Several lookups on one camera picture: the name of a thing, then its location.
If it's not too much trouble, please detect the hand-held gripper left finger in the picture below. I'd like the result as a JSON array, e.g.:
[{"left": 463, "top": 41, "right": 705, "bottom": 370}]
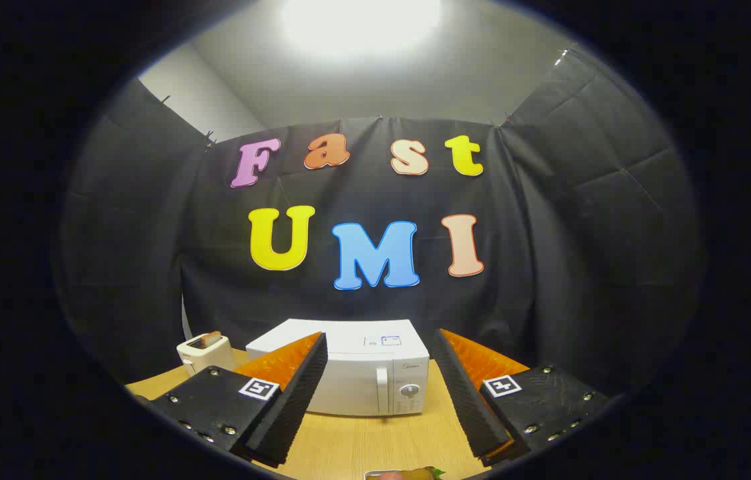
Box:
[{"left": 149, "top": 331, "right": 329, "bottom": 467}]

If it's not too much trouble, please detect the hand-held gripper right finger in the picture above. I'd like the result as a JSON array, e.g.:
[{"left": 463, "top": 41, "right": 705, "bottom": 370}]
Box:
[{"left": 430, "top": 328, "right": 612, "bottom": 467}]

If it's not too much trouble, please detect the white microwave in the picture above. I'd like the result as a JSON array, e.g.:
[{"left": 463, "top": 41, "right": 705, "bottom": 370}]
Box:
[{"left": 245, "top": 319, "right": 430, "bottom": 417}]

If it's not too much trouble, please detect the lettuce sandwich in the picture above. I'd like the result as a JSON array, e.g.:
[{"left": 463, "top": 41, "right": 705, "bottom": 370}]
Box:
[{"left": 382, "top": 467, "right": 446, "bottom": 480}]

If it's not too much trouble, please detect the cream toaster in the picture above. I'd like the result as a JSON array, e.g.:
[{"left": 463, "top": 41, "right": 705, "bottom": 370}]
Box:
[{"left": 177, "top": 331, "right": 237, "bottom": 375}]

